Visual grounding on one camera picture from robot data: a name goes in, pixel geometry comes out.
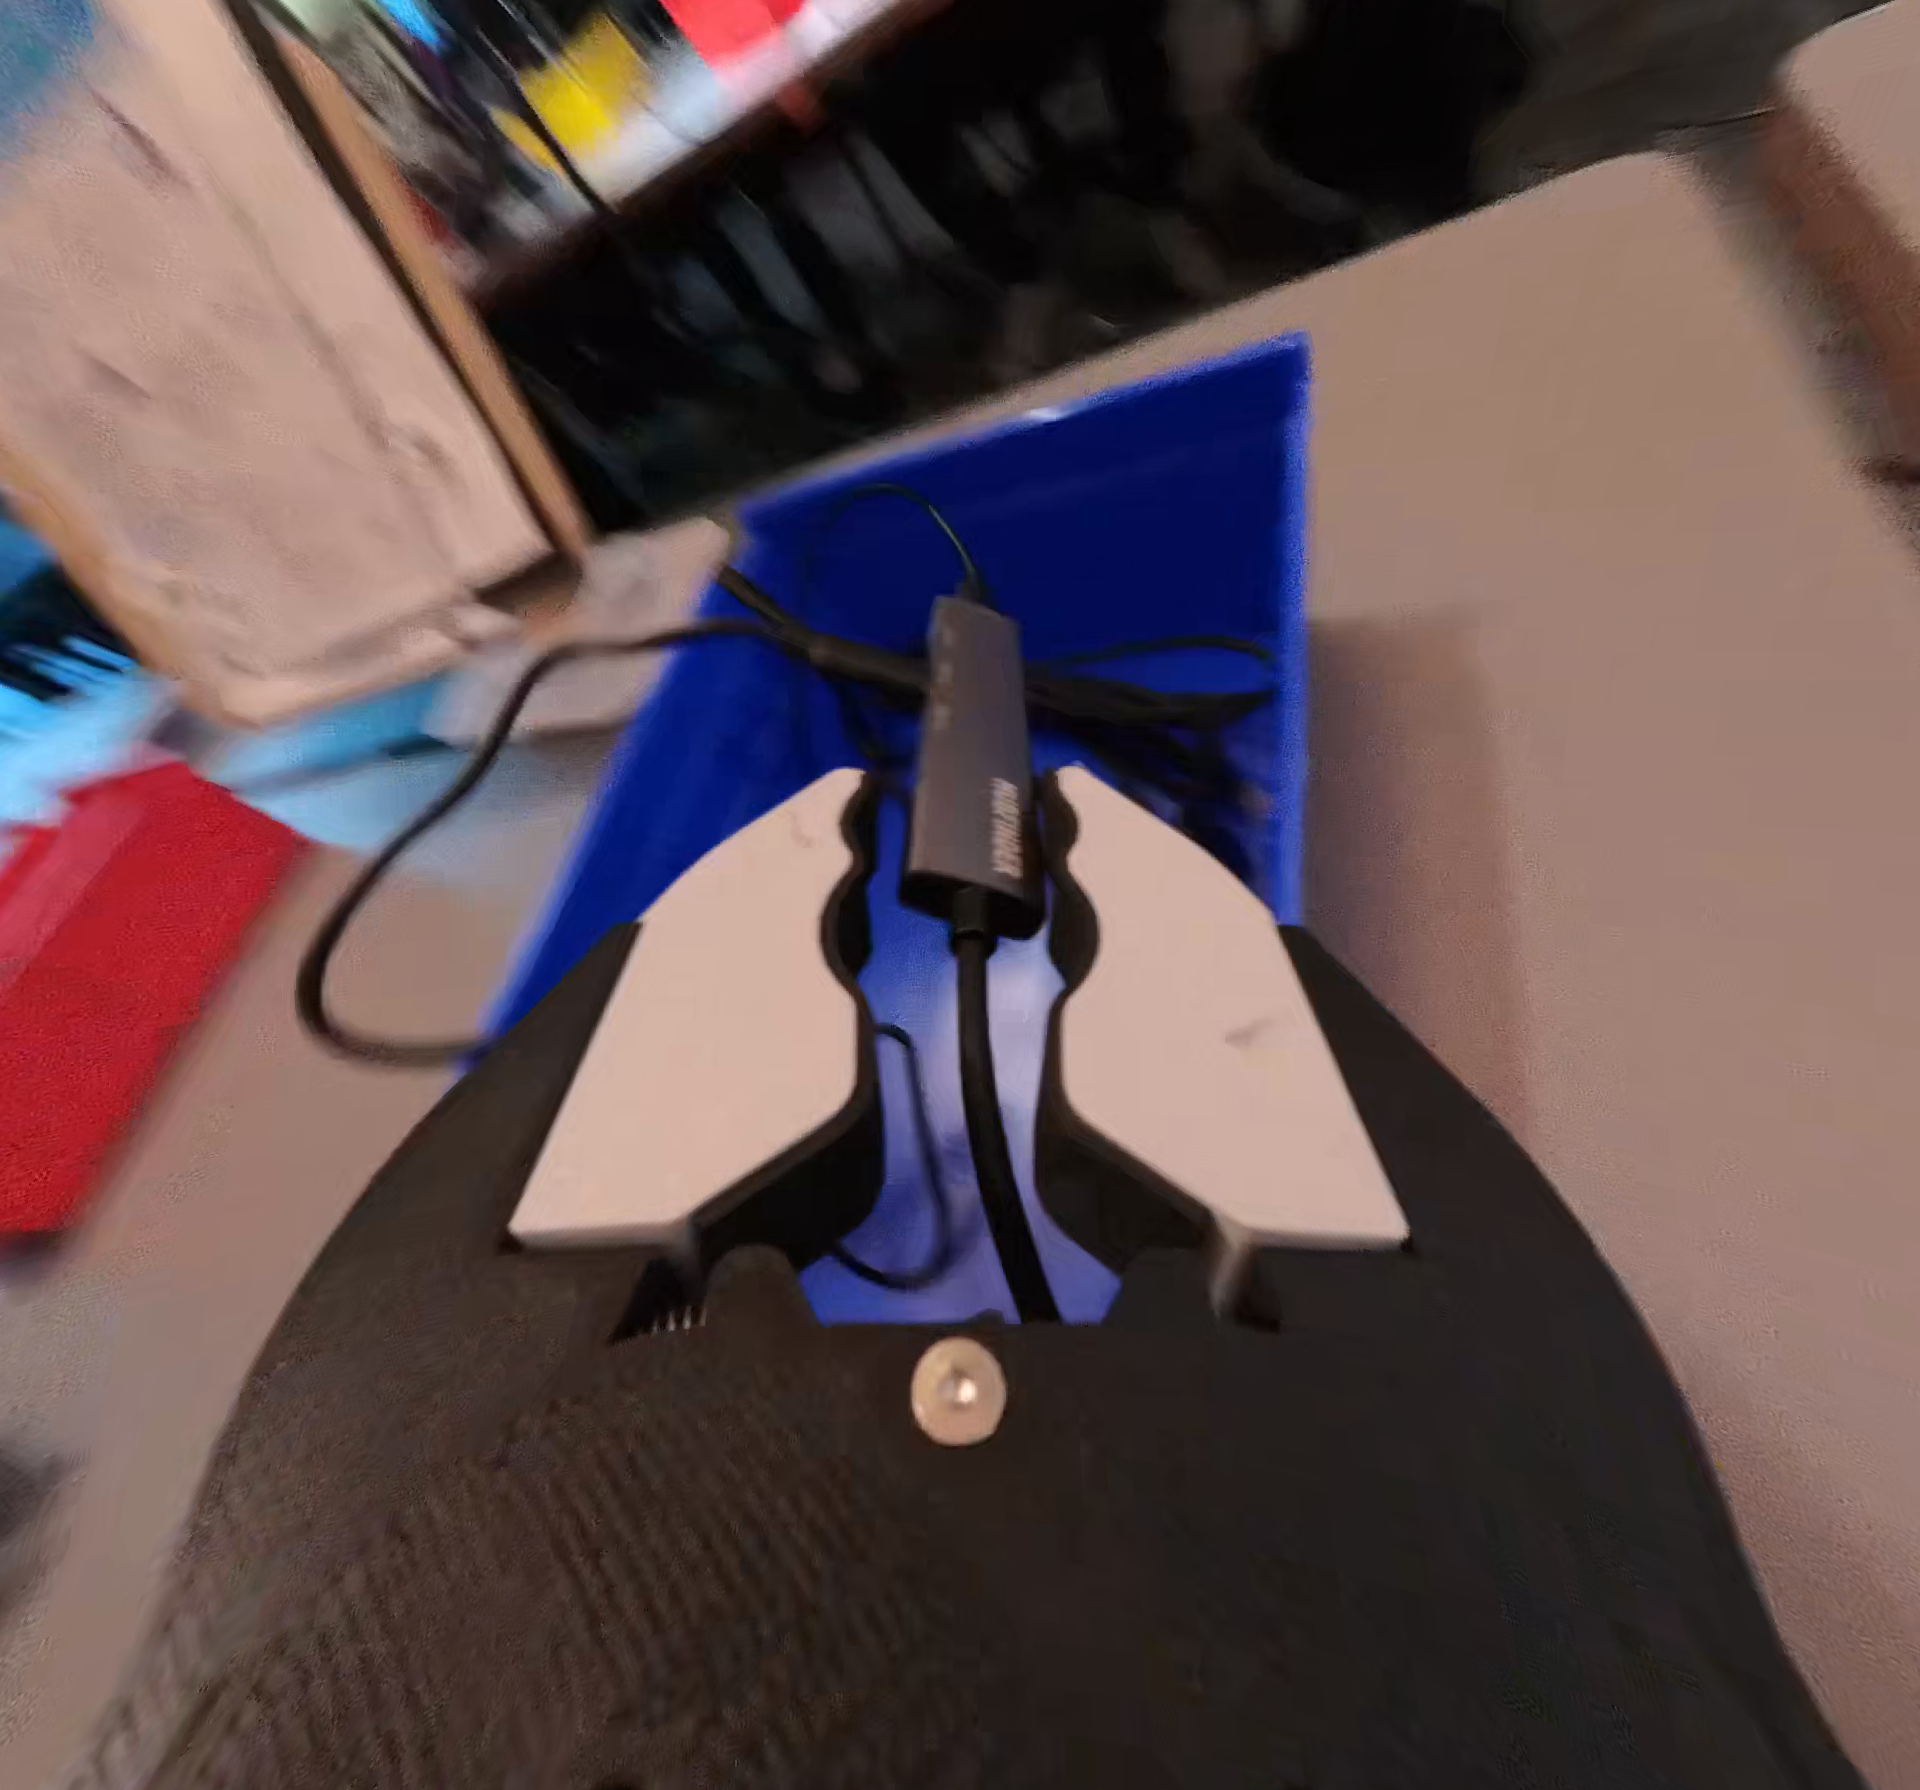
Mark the grey USB hub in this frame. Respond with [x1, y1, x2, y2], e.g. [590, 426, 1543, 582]
[897, 594, 1056, 940]

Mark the black hub cable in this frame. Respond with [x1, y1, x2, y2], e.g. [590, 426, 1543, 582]
[944, 920, 1066, 1326]

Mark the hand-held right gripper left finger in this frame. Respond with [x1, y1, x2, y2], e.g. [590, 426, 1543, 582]
[508, 768, 888, 1276]

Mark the blue plastic bin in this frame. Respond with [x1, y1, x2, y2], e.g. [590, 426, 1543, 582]
[462, 333, 1316, 1331]

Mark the yellow box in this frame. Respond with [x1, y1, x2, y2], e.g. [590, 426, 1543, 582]
[493, 16, 665, 179]

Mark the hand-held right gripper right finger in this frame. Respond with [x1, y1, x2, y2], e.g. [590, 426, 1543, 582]
[1036, 762, 1414, 1282]

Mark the light blue object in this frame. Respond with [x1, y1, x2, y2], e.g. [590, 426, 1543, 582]
[0, 516, 460, 836]

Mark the grey desk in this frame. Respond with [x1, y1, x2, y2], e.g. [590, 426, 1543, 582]
[0, 152, 1920, 1790]

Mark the wooden shelf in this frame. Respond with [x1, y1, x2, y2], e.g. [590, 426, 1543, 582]
[180, 0, 1203, 309]

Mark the red plastic bin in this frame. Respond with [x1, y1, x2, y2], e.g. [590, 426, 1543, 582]
[0, 762, 312, 1245]

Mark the long thin black cable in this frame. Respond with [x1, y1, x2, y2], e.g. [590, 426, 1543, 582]
[296, 477, 1287, 1072]

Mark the cardboard box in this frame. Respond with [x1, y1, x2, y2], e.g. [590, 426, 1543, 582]
[150, 0, 597, 577]

